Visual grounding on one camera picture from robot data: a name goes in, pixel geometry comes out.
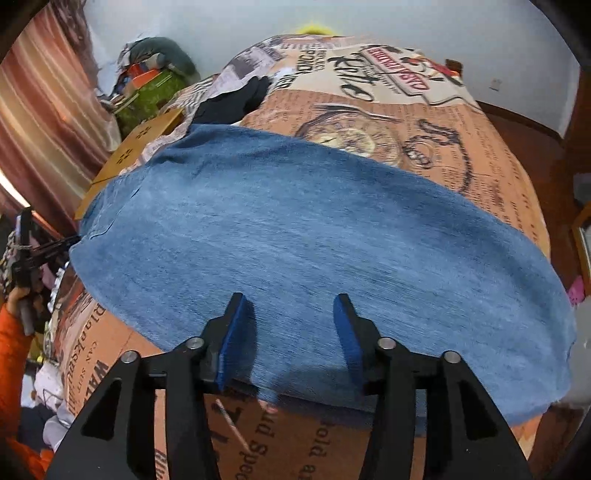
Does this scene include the pile of white clothes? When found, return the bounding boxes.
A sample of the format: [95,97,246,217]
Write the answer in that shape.
[21,360,77,455]

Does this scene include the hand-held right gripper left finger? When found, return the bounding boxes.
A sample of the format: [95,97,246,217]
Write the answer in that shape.
[46,292,257,480]

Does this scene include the green patterned storage box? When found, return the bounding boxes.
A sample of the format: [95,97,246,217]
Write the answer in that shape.
[113,69,186,136]

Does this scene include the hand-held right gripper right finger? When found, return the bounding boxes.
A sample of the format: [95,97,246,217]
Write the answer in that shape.
[333,293,529,480]

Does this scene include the person's left hand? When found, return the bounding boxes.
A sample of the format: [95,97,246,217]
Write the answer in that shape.
[7,286,44,325]

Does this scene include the pink striped curtain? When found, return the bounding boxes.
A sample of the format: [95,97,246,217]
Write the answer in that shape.
[0,0,122,229]

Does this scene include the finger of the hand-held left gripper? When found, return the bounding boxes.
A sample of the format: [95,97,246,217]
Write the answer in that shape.
[32,234,83,271]

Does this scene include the blue denim pants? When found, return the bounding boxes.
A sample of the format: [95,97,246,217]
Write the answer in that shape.
[67,124,578,425]

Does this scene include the person's left forearm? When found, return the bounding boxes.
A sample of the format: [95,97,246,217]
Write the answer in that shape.
[0,302,57,480]

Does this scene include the black folded cloth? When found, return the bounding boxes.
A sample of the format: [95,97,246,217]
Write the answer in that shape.
[196,76,271,125]

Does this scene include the grey plush bundle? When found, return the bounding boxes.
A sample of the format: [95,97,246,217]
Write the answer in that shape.
[129,37,201,77]

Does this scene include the yellow foam tube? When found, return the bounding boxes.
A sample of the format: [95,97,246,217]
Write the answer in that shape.
[295,19,333,36]

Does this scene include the orange cardboard box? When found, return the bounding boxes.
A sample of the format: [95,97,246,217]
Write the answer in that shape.
[127,65,161,87]

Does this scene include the bed with newspaper-print cover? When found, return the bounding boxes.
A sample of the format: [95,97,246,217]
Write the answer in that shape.
[46,32,552,480]

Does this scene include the bamboo lap table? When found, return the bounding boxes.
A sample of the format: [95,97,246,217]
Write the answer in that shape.
[74,108,183,220]

